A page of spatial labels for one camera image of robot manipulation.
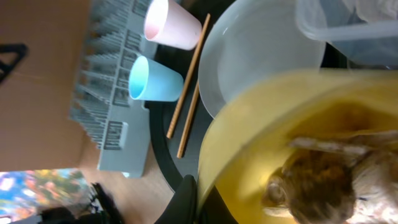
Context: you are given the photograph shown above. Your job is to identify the white round plate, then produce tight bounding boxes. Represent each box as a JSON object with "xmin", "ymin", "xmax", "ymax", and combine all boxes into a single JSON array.
[{"xmin": 198, "ymin": 0, "xmax": 326, "ymax": 118}]

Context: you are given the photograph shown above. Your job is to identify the food scraps pile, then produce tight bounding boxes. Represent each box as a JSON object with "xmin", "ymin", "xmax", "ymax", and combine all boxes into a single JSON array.
[{"xmin": 262, "ymin": 130, "xmax": 397, "ymax": 223}]

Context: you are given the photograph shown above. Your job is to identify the pink plastic cup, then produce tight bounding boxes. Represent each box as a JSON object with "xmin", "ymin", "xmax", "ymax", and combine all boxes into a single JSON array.
[{"xmin": 144, "ymin": 0, "xmax": 202, "ymax": 50}]

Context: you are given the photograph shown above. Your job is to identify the round black tray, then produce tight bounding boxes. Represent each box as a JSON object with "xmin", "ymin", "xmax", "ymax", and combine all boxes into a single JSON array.
[{"xmin": 148, "ymin": 0, "xmax": 349, "ymax": 224}]

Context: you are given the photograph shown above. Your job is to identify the clear plastic waste bin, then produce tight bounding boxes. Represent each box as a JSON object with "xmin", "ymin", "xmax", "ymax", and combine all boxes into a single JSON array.
[{"xmin": 295, "ymin": 0, "xmax": 397, "ymax": 67}]

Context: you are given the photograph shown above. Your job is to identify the yellow plastic bowl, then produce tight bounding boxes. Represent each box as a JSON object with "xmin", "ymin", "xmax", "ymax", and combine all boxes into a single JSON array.
[{"xmin": 197, "ymin": 68, "xmax": 397, "ymax": 223}]

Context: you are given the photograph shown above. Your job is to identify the light blue plastic cup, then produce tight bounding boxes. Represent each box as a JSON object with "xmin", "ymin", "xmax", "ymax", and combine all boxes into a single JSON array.
[{"xmin": 128, "ymin": 55, "xmax": 183, "ymax": 102}]

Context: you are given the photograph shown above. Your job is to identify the grey plastic dishwasher rack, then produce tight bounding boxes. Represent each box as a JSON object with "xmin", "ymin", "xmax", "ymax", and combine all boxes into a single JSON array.
[{"xmin": 70, "ymin": 0, "xmax": 157, "ymax": 178}]

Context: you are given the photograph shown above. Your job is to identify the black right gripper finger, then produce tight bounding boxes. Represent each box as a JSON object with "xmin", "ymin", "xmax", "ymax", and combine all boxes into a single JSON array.
[{"xmin": 155, "ymin": 175, "xmax": 197, "ymax": 224}]

